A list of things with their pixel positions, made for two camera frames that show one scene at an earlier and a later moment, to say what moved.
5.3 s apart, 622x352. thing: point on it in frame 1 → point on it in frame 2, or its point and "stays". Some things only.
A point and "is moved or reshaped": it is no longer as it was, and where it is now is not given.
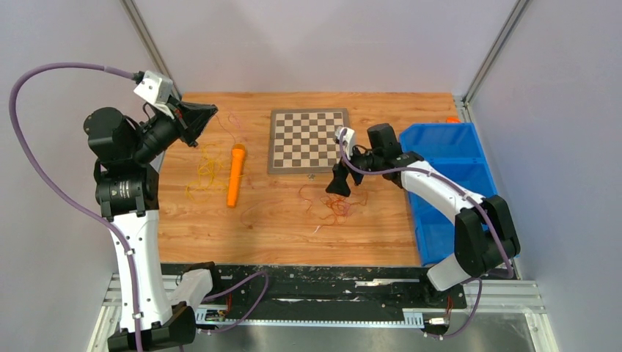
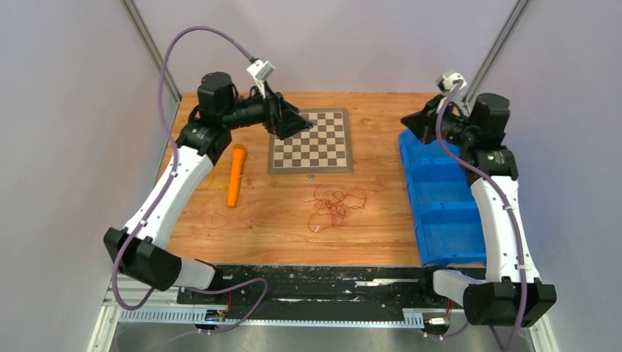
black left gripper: (191, 119) → (282, 118)
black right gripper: (338, 185) → (422, 122)
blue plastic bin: (454, 149) stays
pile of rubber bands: (333, 209) is moved or reshaped
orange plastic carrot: (237, 163) stays
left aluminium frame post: (135, 15) stays
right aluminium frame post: (463, 103) stays
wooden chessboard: (301, 140) stays
